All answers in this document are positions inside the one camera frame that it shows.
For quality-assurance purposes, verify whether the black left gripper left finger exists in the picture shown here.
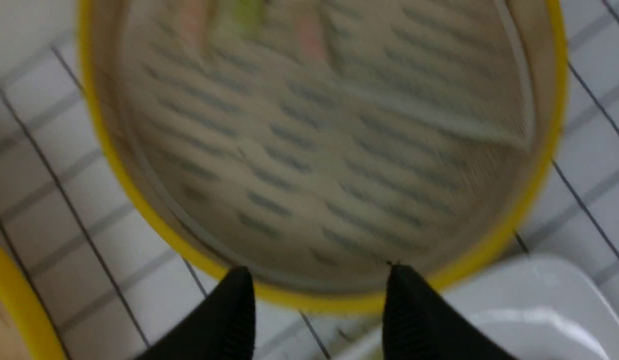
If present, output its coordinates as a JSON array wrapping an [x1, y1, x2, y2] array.
[[136, 266, 256, 360]]

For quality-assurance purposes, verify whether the white checked tablecloth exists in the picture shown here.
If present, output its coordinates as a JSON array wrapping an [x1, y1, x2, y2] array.
[[0, 0, 619, 360]]

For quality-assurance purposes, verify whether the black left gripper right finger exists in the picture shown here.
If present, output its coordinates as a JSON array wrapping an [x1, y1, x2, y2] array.
[[382, 265, 515, 360]]

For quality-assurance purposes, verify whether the white square plate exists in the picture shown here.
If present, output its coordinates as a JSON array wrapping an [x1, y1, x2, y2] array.
[[334, 255, 619, 360]]

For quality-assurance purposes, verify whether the yellow rimmed bamboo steamer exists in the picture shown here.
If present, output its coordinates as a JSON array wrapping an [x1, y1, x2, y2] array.
[[78, 0, 568, 313]]

